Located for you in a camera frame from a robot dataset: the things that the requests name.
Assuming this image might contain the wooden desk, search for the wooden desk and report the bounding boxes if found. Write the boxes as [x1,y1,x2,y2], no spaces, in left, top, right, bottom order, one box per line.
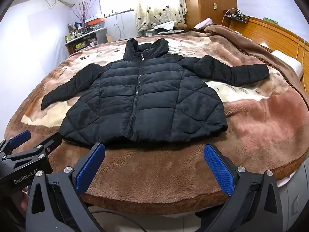
[64,26,108,55]

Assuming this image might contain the group of bottles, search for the group of bottles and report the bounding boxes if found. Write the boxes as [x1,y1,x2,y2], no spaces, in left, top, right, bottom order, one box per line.
[64,22,86,41]

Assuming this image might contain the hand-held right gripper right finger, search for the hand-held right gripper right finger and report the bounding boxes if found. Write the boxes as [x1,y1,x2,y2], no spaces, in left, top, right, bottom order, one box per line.
[203,143,283,232]

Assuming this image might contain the pink flower branches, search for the pink flower branches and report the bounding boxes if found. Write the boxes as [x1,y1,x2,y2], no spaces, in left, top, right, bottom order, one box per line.
[70,0,97,29]

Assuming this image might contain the orange storage box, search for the orange storage box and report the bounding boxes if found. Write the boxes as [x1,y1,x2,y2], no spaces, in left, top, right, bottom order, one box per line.
[84,16,105,28]

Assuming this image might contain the power strip with plugs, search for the power strip with plugs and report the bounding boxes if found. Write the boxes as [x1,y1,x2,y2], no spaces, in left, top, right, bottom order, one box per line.
[223,8,251,23]

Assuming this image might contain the heart print curtain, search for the heart print curtain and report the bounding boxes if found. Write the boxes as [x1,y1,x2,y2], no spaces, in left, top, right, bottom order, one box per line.
[130,0,187,32]

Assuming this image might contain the black puffer jacket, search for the black puffer jacket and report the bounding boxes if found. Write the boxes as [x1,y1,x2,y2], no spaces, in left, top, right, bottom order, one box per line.
[41,39,269,147]

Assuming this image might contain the person's left hand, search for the person's left hand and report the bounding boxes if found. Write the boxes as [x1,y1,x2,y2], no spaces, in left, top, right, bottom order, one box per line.
[20,187,29,211]

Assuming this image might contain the wooden headboard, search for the wooden headboard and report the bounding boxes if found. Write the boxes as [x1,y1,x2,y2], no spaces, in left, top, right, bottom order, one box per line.
[228,17,309,66]

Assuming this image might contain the green packet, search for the green packet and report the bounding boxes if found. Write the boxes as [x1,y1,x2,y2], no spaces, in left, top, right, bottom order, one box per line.
[263,17,280,26]

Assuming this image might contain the wooden wardrobe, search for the wooden wardrobe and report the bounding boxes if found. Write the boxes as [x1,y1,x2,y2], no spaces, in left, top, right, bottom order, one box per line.
[182,0,238,29]

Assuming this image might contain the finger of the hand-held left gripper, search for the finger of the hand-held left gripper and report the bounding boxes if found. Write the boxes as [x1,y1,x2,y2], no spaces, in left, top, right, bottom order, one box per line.
[0,130,32,155]
[3,132,64,165]

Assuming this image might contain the window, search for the window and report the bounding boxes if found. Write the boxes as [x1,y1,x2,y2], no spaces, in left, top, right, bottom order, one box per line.
[98,0,134,17]

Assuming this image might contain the white cable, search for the white cable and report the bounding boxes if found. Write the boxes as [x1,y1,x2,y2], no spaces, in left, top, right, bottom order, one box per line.
[220,8,238,26]

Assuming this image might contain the black cable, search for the black cable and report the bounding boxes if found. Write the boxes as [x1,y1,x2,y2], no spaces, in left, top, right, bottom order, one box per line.
[89,210,155,232]

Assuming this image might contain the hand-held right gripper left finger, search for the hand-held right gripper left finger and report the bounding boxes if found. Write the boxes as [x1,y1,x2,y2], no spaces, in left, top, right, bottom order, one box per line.
[25,142,106,232]

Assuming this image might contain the white pillow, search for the white pillow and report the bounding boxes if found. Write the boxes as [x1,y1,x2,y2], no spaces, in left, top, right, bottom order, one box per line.
[272,50,303,80]

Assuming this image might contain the pink pillow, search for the pink pillow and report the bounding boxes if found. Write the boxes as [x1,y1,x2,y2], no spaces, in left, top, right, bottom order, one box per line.
[194,18,213,29]

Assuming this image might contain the grey box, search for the grey box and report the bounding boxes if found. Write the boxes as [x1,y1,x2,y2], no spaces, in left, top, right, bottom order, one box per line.
[138,30,160,38]

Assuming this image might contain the pile of clothes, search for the pile of clothes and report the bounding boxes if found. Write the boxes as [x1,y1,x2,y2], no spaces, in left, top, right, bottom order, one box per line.
[153,20,180,33]

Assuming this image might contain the brown printed blanket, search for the brown printed blanket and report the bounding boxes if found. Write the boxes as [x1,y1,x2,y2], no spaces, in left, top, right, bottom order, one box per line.
[5,23,309,209]

